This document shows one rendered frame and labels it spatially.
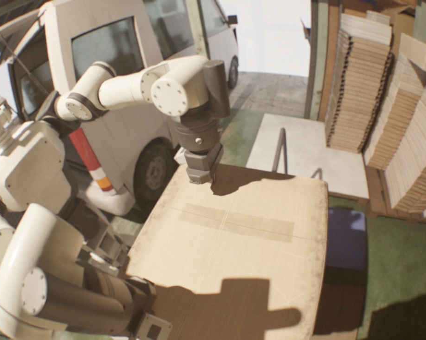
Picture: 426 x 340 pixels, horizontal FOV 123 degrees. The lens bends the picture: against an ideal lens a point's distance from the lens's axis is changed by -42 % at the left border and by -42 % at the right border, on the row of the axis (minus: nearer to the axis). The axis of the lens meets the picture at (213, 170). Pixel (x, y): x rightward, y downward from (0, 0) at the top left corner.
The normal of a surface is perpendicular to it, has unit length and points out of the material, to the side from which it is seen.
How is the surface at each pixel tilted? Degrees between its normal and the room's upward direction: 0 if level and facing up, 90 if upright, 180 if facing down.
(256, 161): 0
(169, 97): 90
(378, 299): 0
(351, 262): 0
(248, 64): 90
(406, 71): 90
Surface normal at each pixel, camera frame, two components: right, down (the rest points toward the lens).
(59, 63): 0.47, 0.40
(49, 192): 0.93, 0.14
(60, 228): 0.81, -0.29
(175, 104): -0.34, 0.72
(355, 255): -0.14, -0.68
